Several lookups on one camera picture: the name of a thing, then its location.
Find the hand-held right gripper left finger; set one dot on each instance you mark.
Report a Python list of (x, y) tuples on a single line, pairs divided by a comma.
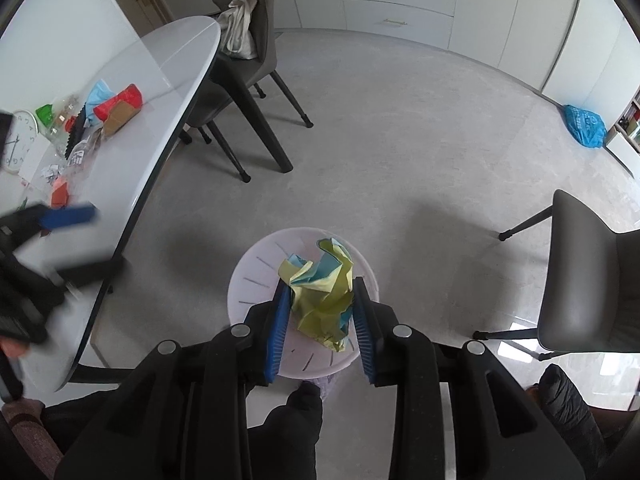
[(277, 332)]

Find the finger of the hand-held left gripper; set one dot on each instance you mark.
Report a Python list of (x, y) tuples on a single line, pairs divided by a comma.
[(85, 272), (70, 215)]

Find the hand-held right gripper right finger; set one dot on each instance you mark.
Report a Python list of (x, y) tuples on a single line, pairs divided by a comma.
[(365, 335)]

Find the orange wrapper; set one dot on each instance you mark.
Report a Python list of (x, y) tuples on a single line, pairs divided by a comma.
[(60, 192)]

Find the yellow and blue wrapper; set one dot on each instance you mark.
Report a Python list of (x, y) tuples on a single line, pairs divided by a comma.
[(320, 300)]

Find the white plastic waste bin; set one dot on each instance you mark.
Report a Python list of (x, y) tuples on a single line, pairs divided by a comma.
[(255, 280)]

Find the black packet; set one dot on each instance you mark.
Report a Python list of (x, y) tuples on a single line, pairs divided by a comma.
[(75, 135)]

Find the red packet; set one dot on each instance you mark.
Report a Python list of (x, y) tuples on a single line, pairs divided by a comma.
[(122, 97)]

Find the person's left forearm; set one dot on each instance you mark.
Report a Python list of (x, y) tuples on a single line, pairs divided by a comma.
[(25, 440)]

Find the person's left hand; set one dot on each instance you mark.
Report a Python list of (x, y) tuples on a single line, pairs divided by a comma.
[(11, 349)]

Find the white printed paper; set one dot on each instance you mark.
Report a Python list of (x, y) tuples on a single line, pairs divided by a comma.
[(50, 172)]

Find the clear plastic packaging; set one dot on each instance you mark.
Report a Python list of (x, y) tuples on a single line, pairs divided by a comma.
[(85, 152)]

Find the person's right shoe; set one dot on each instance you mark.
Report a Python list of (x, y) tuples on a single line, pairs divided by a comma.
[(320, 385)]

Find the person's right leg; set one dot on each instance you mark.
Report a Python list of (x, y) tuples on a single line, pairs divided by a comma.
[(285, 435)]

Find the green packet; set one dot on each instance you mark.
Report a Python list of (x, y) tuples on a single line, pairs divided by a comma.
[(45, 115)]

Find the brown cardboard box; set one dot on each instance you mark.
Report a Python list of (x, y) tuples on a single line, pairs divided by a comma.
[(120, 119)]

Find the white oval table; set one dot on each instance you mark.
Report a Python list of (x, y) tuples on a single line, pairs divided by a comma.
[(150, 110)]

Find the grey chair with black legs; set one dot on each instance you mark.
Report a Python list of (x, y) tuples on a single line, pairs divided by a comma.
[(585, 285), (240, 77)]

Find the beige cloth bag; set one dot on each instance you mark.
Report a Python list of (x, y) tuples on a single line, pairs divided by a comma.
[(240, 30)]

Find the blue plastic bag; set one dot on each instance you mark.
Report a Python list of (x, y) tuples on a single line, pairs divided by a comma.
[(585, 125)]

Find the white cabinet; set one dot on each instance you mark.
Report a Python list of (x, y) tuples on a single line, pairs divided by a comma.
[(490, 10)]

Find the white wall clock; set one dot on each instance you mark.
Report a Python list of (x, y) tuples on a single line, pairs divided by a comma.
[(22, 140)]

